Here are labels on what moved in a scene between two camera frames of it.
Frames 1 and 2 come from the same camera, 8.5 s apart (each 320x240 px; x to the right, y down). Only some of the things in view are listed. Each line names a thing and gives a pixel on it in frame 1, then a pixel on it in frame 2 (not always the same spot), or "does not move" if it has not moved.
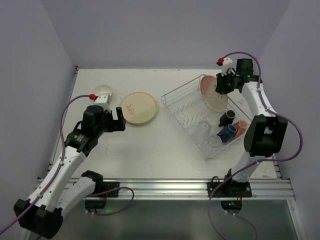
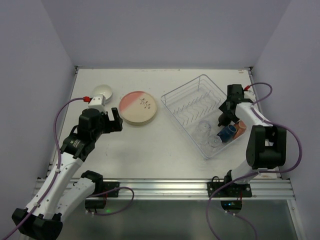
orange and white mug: [241, 126] does not move
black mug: [227, 118] does not move
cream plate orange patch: [217, 102] -> [128, 98]
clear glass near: [214, 141] does not move
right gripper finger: [221, 80] -> [233, 118]
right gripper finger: [222, 90] -> [224, 119]
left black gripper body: [113, 121] does not move
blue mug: [228, 133] does not move
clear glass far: [204, 127] does not move
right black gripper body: [223, 85] -> [227, 107]
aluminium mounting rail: [198, 189] does not move
